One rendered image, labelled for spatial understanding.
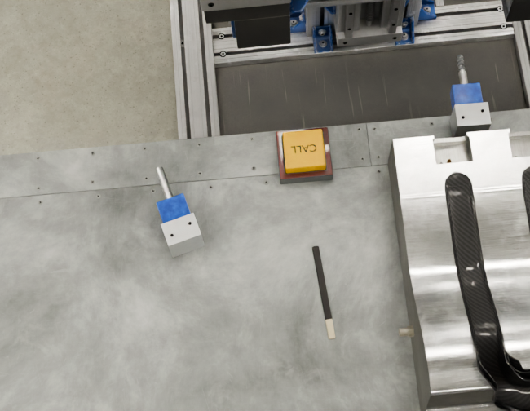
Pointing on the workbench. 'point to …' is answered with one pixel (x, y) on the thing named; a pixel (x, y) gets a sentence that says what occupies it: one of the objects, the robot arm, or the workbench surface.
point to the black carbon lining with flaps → (501, 360)
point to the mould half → (510, 276)
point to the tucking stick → (324, 293)
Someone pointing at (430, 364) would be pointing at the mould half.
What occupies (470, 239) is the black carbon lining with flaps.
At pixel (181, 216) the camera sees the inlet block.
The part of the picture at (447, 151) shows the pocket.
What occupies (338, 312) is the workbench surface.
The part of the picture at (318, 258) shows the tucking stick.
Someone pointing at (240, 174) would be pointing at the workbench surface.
